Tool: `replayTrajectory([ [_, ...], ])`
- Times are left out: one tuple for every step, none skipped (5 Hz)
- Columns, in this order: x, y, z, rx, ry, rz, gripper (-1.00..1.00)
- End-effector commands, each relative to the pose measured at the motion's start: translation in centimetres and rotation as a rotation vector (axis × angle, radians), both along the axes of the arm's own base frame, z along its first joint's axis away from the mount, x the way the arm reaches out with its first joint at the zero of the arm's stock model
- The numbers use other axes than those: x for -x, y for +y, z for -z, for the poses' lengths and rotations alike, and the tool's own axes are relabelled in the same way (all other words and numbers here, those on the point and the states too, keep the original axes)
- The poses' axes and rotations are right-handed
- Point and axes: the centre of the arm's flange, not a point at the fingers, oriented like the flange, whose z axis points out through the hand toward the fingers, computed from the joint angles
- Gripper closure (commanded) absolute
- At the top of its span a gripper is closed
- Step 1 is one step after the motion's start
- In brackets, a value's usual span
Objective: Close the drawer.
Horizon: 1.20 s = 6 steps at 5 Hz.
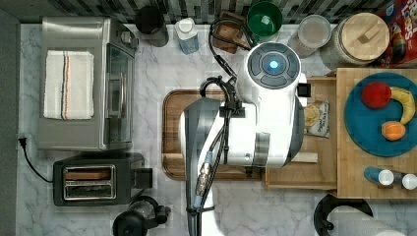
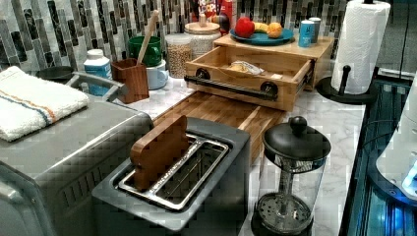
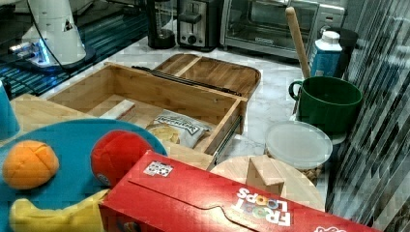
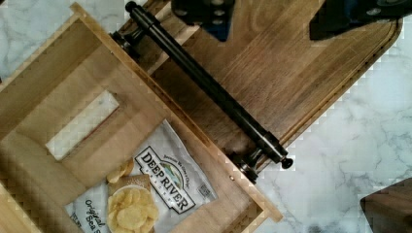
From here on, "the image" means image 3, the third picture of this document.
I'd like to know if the green pot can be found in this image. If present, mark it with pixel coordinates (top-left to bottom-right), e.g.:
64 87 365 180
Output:
288 76 363 136

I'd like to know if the blue white carton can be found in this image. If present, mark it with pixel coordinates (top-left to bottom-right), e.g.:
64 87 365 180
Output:
310 31 342 76

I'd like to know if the white chips bag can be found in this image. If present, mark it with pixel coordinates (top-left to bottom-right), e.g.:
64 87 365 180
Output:
146 110 212 148

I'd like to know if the red Froot Loops box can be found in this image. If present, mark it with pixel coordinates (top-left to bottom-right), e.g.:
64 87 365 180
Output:
100 152 379 232

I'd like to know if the silver toaster oven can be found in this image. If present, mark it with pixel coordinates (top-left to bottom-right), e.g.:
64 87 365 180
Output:
220 0 347 59

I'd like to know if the black drawer handle bar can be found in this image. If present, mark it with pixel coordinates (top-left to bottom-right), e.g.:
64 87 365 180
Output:
132 66 242 97

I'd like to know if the silver black toaster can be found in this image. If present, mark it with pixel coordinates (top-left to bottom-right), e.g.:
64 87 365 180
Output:
177 0 223 52

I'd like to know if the wooden drawer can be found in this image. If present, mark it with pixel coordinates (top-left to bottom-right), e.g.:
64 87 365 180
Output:
47 63 248 155

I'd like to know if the white wooden block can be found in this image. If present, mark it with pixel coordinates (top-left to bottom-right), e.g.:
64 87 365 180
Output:
102 100 134 120

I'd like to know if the wooden serving tray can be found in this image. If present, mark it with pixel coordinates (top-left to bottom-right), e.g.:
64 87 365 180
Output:
156 53 261 99

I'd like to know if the red plush ball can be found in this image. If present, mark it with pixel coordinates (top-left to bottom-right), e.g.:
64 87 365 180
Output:
90 130 153 188

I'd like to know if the blue plate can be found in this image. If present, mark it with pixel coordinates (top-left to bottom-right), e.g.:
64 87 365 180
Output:
0 119 167 232

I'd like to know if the clear lidded container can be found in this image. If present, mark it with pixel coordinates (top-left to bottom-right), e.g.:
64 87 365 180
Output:
265 121 333 170

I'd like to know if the yellow plush banana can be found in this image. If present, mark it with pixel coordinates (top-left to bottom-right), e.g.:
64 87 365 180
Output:
9 189 108 232

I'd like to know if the wooden rolling pin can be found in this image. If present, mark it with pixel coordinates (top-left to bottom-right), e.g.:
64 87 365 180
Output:
285 7 310 78

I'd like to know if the orange plush ball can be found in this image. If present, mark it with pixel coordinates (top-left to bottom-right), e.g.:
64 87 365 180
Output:
2 140 59 189

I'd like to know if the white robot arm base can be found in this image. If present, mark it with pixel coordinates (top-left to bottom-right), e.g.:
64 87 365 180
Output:
1 0 95 70

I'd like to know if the round wooden lid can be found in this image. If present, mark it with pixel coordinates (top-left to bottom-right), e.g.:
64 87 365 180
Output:
211 155 325 212

